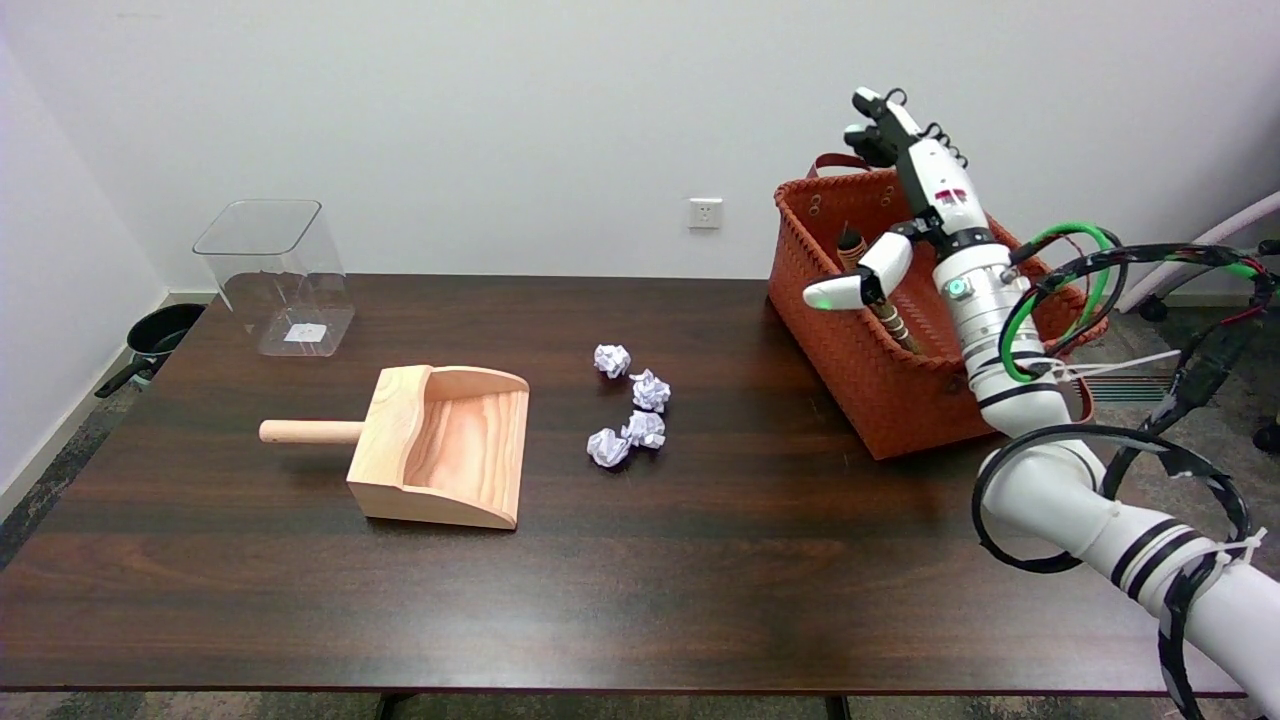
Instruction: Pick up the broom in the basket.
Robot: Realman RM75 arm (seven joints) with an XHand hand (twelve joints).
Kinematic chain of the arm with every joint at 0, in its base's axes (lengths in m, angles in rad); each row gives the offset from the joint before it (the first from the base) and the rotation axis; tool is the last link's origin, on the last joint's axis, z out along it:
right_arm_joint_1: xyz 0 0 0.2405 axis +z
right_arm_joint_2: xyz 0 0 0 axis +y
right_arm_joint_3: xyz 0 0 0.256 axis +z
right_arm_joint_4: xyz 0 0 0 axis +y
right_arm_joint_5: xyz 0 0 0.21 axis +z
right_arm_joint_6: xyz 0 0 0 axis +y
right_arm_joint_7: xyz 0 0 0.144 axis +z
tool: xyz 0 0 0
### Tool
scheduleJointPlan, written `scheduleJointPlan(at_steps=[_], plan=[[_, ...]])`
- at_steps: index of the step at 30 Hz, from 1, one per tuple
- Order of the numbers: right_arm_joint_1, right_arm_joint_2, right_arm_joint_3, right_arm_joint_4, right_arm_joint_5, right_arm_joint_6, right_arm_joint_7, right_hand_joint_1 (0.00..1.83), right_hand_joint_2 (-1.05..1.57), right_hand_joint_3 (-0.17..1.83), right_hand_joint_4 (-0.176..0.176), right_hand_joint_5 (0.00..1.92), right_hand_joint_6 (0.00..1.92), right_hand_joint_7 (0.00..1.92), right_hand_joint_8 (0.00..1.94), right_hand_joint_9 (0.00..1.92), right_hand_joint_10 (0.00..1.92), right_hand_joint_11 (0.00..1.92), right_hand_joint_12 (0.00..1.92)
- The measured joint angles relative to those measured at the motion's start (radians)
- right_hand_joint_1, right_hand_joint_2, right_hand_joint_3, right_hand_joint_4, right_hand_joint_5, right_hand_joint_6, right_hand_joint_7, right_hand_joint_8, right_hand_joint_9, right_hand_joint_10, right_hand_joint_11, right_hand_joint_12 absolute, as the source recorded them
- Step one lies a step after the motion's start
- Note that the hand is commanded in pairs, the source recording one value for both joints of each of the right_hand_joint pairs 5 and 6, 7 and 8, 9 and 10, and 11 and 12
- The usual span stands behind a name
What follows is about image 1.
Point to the floor vent grille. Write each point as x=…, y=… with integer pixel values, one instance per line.
x=1130, y=390

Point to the clear plastic container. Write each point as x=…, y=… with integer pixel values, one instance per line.
x=275, y=270

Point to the black caster wheel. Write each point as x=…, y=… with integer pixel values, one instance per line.
x=1268, y=437

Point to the crumpled white paper ball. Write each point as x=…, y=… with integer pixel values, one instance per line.
x=645, y=430
x=607, y=447
x=612, y=360
x=651, y=390

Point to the orange woven basket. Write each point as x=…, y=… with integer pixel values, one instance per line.
x=880, y=400

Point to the wooden dustpan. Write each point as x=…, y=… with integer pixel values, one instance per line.
x=450, y=450

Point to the black frying pan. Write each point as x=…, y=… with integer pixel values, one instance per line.
x=165, y=330

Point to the brown straw hand broom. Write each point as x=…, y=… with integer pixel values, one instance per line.
x=896, y=325

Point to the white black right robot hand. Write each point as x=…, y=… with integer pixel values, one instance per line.
x=940, y=190

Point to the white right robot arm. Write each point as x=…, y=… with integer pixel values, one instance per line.
x=1050, y=480

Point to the white wall socket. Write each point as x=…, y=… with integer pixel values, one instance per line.
x=705, y=213

